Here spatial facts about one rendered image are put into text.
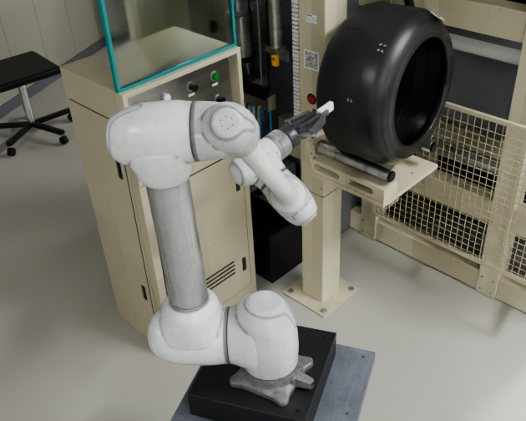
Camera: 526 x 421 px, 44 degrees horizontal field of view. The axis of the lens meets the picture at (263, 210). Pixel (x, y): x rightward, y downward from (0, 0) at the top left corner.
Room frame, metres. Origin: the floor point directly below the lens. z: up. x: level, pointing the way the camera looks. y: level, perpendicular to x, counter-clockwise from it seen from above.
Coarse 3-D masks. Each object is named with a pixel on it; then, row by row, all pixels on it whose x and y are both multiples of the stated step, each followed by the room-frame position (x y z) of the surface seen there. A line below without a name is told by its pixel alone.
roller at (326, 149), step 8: (320, 144) 2.21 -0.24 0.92; (320, 152) 2.20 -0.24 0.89; (328, 152) 2.17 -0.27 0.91; (336, 152) 2.15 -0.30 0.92; (344, 152) 2.13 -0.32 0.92; (344, 160) 2.11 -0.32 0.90; (352, 160) 2.08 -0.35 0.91; (360, 160) 2.07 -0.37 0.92; (368, 160) 2.07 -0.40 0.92; (360, 168) 2.05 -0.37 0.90; (368, 168) 2.03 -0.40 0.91; (376, 168) 2.01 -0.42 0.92; (384, 168) 2.00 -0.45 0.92; (376, 176) 2.01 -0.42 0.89; (384, 176) 1.98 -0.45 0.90; (392, 176) 1.98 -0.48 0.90
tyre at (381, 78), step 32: (352, 32) 2.11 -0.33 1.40; (384, 32) 2.05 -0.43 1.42; (416, 32) 2.05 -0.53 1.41; (352, 64) 2.01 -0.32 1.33; (384, 64) 1.96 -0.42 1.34; (416, 64) 2.39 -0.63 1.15; (448, 64) 2.23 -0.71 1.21; (320, 96) 2.05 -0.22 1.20; (352, 96) 1.96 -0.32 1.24; (384, 96) 1.92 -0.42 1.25; (416, 96) 2.34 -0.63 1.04; (352, 128) 1.95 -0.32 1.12; (384, 128) 1.91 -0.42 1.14; (416, 128) 2.24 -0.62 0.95; (384, 160) 1.97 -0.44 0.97
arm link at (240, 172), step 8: (264, 144) 1.69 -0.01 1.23; (272, 144) 1.70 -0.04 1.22; (272, 152) 1.67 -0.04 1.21; (280, 152) 1.69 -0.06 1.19; (240, 160) 1.63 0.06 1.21; (280, 160) 1.66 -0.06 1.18; (232, 168) 1.63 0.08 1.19; (240, 168) 1.61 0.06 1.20; (248, 168) 1.61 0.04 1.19; (280, 168) 1.63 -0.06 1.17; (232, 176) 1.63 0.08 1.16; (240, 176) 1.60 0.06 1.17; (248, 176) 1.60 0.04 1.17; (256, 176) 1.61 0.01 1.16; (240, 184) 1.61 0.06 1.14; (248, 184) 1.61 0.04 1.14; (256, 184) 1.62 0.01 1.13; (264, 184) 1.60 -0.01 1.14
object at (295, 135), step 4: (288, 124) 1.83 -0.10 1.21; (300, 124) 1.82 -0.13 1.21; (284, 128) 1.77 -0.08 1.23; (288, 128) 1.77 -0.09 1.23; (292, 128) 1.77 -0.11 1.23; (296, 128) 1.81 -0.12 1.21; (304, 128) 1.80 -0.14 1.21; (284, 132) 1.76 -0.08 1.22; (288, 132) 1.76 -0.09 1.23; (292, 132) 1.76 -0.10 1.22; (296, 132) 1.76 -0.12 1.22; (300, 132) 1.78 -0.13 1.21; (304, 132) 1.78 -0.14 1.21; (288, 136) 1.75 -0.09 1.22; (292, 136) 1.75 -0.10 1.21; (296, 136) 1.76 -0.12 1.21; (300, 136) 1.76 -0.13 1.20; (292, 140) 1.74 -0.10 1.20; (296, 140) 1.75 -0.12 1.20; (300, 140) 1.76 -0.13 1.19; (292, 144) 1.74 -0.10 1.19; (296, 144) 1.76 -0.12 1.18; (292, 148) 1.75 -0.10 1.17
